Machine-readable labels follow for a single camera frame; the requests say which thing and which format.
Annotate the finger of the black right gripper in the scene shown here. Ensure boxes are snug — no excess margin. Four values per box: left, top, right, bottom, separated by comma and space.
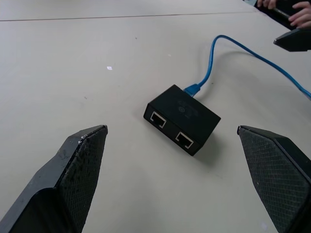
273, 28, 311, 52

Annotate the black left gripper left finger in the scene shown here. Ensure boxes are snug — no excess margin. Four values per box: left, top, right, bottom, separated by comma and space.
0, 125, 108, 233

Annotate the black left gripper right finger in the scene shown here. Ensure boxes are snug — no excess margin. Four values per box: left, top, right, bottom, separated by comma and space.
236, 125, 311, 233

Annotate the black ethernet splitter box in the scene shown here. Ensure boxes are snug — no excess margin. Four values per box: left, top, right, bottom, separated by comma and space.
143, 84, 222, 157

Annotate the person's bare hand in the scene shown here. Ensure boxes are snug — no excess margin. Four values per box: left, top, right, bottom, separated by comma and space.
257, 0, 278, 9
290, 2, 311, 29

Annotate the black handheld device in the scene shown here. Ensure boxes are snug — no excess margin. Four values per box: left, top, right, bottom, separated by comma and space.
271, 6, 292, 21

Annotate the blue Ethernet cable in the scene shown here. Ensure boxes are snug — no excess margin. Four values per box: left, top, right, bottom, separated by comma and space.
183, 35, 311, 100

